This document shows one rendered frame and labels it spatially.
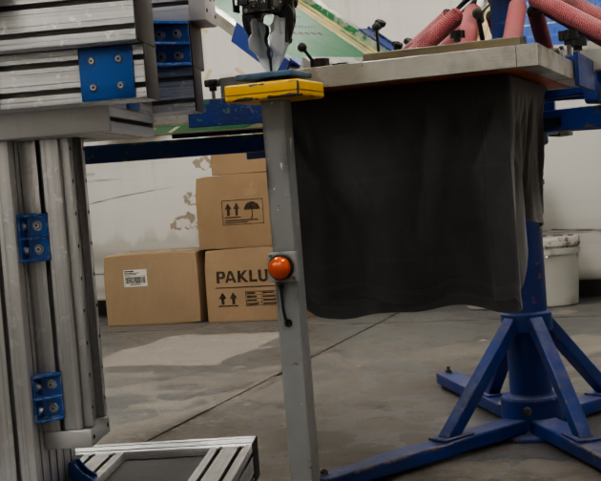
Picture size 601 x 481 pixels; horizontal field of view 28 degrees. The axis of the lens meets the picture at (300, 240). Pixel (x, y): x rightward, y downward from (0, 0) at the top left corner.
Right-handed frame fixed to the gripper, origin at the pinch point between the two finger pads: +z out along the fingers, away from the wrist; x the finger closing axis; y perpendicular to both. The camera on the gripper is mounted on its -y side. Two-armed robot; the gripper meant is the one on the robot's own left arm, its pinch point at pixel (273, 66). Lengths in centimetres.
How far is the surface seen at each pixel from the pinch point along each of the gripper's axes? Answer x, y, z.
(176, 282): -236, -443, 74
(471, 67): 29.8, -17.1, 2.2
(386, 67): 14.8, -17.1, 0.7
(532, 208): 33, -52, 28
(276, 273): 0.1, 6.2, 34.0
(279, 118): 1.3, 2.1, 8.9
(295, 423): 0, 2, 60
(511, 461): 12, -126, 98
